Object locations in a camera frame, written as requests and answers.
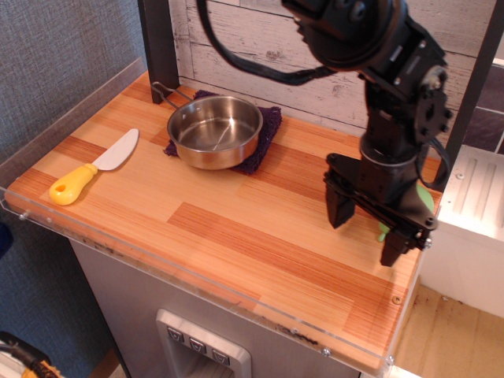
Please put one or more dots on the clear acrylic edge guard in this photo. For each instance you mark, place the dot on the clear acrylic edge guard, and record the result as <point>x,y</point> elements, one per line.
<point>270,259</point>

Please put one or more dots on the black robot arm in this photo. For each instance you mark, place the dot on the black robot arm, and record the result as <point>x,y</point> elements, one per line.
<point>404,72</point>

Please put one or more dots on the purple knitted cloth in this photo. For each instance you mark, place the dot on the purple knitted cloth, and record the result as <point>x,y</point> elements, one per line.
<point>262,138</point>

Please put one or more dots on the dark right shelf post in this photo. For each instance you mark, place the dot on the dark right shelf post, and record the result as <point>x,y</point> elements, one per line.
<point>475,86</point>

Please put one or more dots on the green toy pear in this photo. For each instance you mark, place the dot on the green toy pear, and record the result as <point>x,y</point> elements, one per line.
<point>425,197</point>

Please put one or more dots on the orange yellow object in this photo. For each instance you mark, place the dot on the orange yellow object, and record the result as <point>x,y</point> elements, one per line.
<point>40,369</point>

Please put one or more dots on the white toy sink unit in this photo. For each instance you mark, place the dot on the white toy sink unit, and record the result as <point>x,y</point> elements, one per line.
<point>466,259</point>

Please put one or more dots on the yellow handled toy knife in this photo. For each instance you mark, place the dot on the yellow handled toy knife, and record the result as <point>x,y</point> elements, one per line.
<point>66,190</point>

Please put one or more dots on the silver toy fridge cabinet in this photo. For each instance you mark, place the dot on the silver toy fridge cabinet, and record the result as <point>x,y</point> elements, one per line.
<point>130,298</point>

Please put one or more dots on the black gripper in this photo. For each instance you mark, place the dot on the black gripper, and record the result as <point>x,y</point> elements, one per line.
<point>386,191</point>

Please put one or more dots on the silver ice dispenser panel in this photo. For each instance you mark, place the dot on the silver ice dispenser panel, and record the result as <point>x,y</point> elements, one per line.
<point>194,351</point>

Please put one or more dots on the stainless steel pot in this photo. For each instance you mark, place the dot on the stainless steel pot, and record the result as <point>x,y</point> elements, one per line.
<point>214,132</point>

